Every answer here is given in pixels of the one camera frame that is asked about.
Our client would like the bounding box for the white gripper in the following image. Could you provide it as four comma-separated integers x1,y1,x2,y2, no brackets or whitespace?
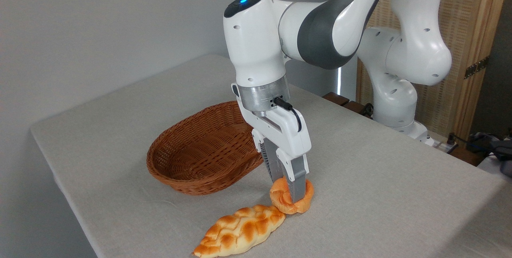
231,84,312,202

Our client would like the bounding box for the round golden bread roll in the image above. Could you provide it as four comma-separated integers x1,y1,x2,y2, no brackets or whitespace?
270,177,314,215

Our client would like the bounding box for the long braided bread loaf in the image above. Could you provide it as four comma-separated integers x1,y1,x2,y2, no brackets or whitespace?
192,205,287,258

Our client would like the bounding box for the brown wicker oval basket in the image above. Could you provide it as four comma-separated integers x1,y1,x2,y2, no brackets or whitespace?
146,100,264,196

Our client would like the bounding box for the dark brown wooden block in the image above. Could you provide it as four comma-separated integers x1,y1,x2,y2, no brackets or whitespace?
344,100,373,119
322,92,350,106

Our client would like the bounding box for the grey tablecloth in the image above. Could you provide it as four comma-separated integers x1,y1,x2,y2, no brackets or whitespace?
30,54,512,258

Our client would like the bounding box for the metal screen hinge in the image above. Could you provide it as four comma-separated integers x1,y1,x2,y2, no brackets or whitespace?
464,56,489,79

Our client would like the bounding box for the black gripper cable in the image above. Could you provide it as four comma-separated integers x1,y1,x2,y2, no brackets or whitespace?
274,97,302,132

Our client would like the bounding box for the black cable bundle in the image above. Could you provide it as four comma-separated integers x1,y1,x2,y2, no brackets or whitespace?
447,129,512,178

